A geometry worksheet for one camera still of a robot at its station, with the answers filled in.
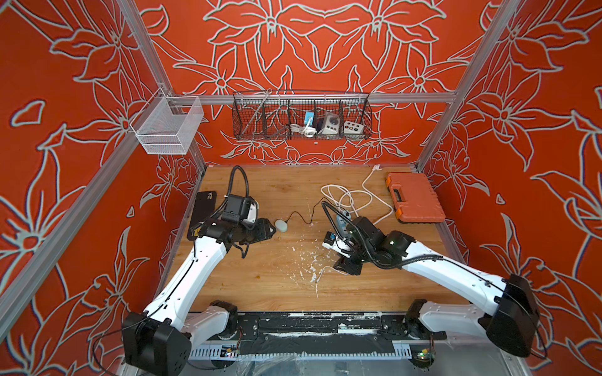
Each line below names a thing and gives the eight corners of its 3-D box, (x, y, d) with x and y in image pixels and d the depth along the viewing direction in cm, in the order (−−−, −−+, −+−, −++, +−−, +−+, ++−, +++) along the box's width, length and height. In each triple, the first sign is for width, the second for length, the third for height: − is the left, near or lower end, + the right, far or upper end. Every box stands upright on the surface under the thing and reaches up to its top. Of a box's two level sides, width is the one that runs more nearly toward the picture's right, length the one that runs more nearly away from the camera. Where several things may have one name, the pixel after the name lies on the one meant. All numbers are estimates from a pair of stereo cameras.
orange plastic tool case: (399, 223, 99) (403, 217, 95) (384, 179, 115) (387, 172, 111) (442, 223, 99) (447, 217, 95) (421, 179, 115) (425, 172, 111)
